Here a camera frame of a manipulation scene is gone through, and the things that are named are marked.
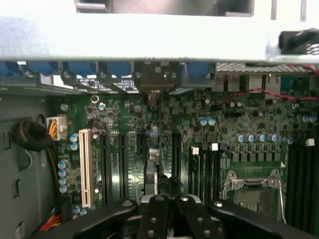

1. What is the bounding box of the red yellow wire bundle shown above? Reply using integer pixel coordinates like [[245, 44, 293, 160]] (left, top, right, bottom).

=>
[[39, 208, 63, 232]]

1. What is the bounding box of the white power connector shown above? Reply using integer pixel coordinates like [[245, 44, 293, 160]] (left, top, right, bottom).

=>
[[46, 115, 68, 142]]

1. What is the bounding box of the white expansion slot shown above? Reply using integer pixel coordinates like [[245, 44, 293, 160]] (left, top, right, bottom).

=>
[[79, 128, 94, 209]]

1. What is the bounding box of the silver rear port row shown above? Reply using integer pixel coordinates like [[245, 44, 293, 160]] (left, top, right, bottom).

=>
[[214, 74, 282, 92]]

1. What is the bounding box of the black long expansion slot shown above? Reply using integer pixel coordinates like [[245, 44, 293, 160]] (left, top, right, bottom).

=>
[[118, 133, 130, 200], [100, 131, 111, 206], [171, 131, 182, 180]]

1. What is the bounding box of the CPU socket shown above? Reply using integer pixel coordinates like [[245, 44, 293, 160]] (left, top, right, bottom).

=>
[[222, 168, 287, 225]]

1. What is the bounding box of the green Dell motherboard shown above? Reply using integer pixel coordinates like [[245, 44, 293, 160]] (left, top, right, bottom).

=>
[[48, 89, 319, 225]]

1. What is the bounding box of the black open PC case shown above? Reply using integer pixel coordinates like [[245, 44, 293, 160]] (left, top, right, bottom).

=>
[[0, 13, 319, 239]]

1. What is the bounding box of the black short expansion slot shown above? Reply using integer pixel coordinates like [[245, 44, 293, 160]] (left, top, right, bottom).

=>
[[136, 133, 147, 160]]

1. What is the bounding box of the black RAM slot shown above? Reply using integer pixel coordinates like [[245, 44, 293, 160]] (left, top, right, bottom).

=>
[[208, 143, 217, 205], [199, 149, 208, 205], [296, 143, 306, 225], [215, 149, 223, 200], [188, 146, 200, 205], [304, 138, 315, 225], [313, 139, 319, 225], [286, 143, 297, 225]]

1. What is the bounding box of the black sleeved cable bundle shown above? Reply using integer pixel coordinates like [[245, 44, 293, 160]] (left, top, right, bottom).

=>
[[12, 119, 54, 152]]

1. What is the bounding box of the red black twisted wire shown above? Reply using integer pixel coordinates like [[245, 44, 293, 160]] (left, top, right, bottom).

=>
[[219, 63, 319, 108]]

